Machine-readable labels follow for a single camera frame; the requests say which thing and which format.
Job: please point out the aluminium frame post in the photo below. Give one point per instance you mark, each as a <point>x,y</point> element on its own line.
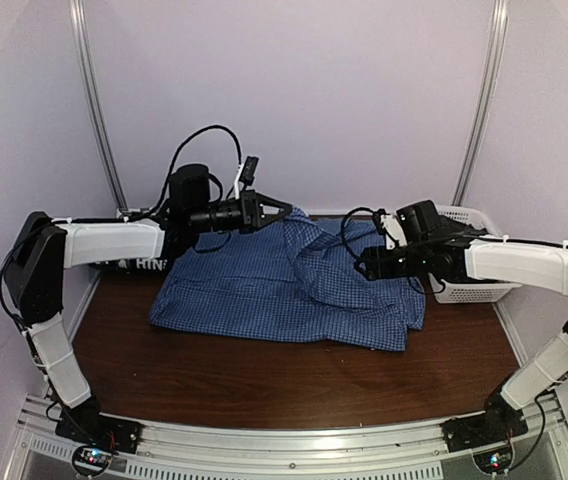
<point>497,34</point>
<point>90,85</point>

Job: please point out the front aluminium rail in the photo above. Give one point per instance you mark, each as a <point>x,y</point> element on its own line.
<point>413,450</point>

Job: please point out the blue checked long sleeve shirt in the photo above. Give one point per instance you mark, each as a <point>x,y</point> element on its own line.
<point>293,281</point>

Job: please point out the right aluminium frame post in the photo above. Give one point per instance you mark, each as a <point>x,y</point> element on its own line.
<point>497,34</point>

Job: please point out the left circuit board with leds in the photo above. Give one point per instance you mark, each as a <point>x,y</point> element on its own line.
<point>90,461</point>

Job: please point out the circuit board with leds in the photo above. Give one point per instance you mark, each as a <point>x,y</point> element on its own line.
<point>494,462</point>
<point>90,461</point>

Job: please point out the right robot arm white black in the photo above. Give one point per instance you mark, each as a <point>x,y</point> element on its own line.
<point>461,251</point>

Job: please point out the right circuit board with leds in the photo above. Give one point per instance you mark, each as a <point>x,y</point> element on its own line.
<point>494,462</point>

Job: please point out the white plastic laundry basket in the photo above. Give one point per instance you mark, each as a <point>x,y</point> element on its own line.
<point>470,291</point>

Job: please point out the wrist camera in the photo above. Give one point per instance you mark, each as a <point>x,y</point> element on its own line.
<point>378,218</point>
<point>247,174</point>

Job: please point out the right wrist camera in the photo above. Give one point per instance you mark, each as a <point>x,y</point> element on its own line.
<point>378,218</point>

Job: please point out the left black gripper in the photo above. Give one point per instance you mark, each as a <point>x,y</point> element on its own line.
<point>251,212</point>

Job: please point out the left aluminium frame post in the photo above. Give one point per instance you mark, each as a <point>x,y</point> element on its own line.
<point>90,85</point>

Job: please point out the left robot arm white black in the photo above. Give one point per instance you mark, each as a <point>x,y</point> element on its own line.
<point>33,271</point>

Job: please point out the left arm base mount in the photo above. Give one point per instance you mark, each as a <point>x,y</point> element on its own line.
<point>104,432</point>

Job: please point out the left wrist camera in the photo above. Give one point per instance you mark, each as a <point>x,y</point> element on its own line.
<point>247,174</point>

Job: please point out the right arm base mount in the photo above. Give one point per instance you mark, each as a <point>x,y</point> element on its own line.
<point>480,430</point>

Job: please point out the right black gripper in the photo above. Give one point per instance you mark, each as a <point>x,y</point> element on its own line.
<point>376,260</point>

